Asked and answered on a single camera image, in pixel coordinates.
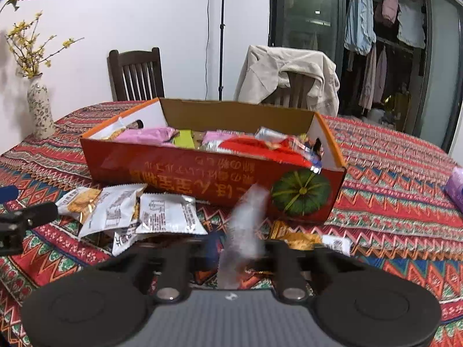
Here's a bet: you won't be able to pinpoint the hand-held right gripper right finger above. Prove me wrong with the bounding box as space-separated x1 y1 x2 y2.
258 240 366 302

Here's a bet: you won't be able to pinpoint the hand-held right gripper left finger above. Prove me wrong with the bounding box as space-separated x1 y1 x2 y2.
96 237 218 304

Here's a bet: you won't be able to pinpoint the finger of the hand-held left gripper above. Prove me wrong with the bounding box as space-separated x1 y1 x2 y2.
0 185 19 205
0 202 59 255

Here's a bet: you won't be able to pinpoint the translucent white snack packet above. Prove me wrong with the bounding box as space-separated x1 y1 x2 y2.
216 184 273 290

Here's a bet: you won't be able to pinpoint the pile of white snack packets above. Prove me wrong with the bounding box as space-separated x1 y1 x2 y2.
56 184 351 257

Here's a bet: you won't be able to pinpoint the red cardboard box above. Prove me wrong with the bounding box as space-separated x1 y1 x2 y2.
80 97 348 225

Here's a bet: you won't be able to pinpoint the red snack packet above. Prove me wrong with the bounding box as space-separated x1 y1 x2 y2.
219 135 312 161

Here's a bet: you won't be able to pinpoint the small pink snack packet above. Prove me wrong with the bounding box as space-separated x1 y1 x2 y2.
202 131 237 150

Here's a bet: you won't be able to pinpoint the large pink snack packet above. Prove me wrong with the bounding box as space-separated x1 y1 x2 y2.
115 127 179 144

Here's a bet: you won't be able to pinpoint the white floral vase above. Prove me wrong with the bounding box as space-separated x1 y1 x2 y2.
27 73 56 140

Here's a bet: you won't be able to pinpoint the orange print snack packet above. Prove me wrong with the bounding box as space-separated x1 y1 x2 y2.
103 121 128 141

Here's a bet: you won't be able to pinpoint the green snack packet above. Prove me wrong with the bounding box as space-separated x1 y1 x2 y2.
173 129 196 149

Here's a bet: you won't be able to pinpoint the silver snack packet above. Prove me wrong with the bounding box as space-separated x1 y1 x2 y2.
255 126 290 142

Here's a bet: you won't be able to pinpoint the yellow flower branches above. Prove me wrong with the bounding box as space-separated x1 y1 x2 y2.
5 12 85 79

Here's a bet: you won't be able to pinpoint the dark wooden chair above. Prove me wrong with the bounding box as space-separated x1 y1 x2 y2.
108 47 165 102

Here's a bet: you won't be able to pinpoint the brown wooden chair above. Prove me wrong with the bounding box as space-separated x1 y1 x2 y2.
266 72 315 107

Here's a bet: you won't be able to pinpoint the beige jacket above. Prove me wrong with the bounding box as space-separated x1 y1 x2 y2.
234 44 341 116

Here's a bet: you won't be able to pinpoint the purple tissue pack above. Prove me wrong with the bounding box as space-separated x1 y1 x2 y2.
444 167 463 212

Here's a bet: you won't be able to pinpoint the grey hanging garment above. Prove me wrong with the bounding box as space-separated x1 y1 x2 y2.
360 43 377 111

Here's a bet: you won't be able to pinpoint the mauve hanging garment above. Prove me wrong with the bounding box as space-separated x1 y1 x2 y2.
374 47 388 104

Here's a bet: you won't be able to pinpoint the black light stand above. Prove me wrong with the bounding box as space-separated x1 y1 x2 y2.
216 0 227 101

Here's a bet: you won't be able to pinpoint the hanging clothes rack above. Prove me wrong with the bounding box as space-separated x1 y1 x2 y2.
269 0 463 152

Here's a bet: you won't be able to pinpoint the light blue hanging shirt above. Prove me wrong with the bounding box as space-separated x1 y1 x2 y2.
343 0 377 56

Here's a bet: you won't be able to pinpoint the white hanging shirt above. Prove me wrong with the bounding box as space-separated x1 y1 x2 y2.
397 0 427 48

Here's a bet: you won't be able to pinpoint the pink hanging garment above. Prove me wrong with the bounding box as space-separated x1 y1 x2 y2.
381 0 399 26

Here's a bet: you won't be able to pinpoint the black cable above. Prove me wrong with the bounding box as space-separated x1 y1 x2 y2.
204 0 212 100

